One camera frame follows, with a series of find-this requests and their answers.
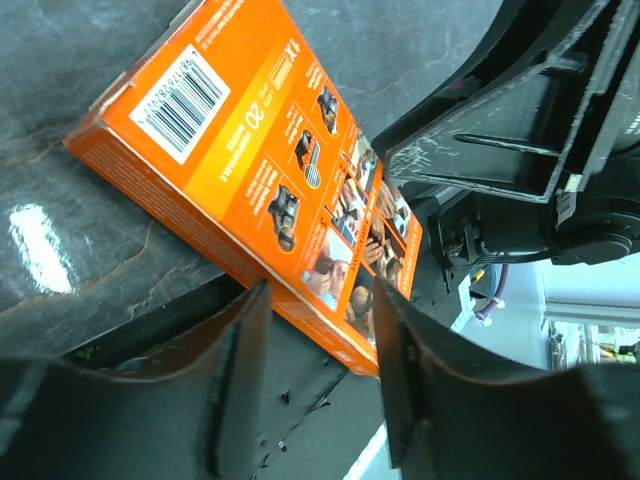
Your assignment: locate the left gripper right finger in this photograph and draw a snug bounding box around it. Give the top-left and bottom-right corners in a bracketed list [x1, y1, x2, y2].
[373, 279, 639, 480]

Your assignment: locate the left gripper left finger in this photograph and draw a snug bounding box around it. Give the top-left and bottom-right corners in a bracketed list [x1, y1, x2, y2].
[1, 281, 272, 479]

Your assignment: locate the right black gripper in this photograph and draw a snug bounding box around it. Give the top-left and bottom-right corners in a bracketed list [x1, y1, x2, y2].
[373, 1, 639, 203]

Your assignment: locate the orange Styler razor box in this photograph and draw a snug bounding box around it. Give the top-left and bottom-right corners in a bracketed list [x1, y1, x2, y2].
[65, 1, 423, 375]

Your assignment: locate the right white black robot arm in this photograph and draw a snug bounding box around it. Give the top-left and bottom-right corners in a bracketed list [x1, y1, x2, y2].
[373, 1, 639, 292]

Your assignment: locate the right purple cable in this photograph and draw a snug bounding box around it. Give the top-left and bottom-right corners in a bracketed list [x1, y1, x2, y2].
[474, 262, 512, 324]

